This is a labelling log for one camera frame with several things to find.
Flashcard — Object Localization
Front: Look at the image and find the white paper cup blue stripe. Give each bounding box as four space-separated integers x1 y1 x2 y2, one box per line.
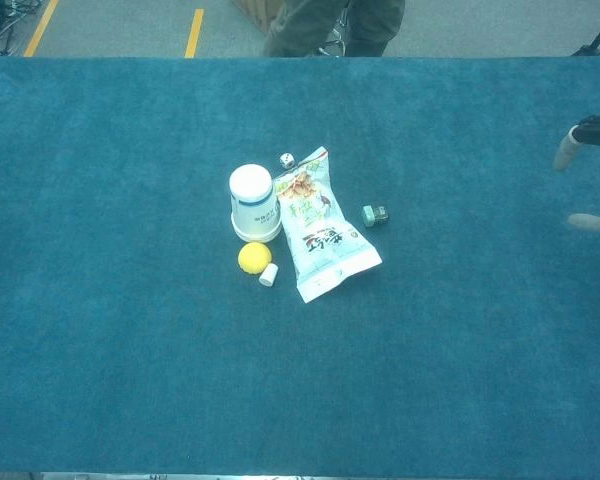
228 163 283 245

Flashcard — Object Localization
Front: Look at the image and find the yellow ball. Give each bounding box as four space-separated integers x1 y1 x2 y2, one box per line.
237 241 273 276

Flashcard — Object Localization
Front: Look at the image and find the wooden crate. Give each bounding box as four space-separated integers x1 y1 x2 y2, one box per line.
229 0 282 35

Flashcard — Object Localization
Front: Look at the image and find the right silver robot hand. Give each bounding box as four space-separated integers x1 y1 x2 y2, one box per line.
552 106 600 234

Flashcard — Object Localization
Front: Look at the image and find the white printed snack bag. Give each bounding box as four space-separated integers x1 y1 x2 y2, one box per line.
272 145 384 304

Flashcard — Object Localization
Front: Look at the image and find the metal stand with cables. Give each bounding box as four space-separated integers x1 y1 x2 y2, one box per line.
0 0 41 56

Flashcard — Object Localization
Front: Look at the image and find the person in olive trousers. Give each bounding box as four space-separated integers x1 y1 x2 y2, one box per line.
262 0 406 58

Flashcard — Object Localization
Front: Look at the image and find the small green cube toy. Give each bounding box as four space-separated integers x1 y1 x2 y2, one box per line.
361 203 390 229

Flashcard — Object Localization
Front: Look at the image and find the teal table cloth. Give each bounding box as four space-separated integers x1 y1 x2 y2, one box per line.
0 56 600 474

